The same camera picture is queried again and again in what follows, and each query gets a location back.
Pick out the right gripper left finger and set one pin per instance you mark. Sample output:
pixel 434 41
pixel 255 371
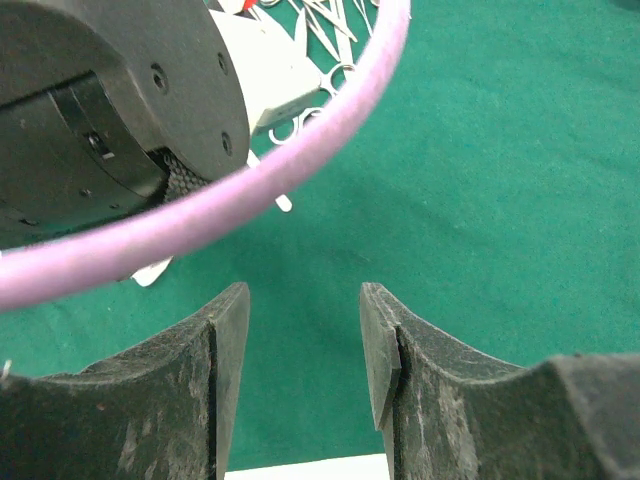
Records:
pixel 162 409

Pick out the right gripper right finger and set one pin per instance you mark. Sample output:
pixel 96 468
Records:
pixel 449 411

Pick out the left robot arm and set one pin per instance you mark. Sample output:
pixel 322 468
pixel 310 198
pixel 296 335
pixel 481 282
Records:
pixel 109 109

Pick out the green surgical cloth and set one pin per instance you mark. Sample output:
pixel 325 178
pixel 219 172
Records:
pixel 494 191

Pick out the steel scalpel handle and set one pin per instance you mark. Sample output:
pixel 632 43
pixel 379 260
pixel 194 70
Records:
pixel 148 275

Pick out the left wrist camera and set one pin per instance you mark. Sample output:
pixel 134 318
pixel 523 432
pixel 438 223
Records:
pixel 277 81

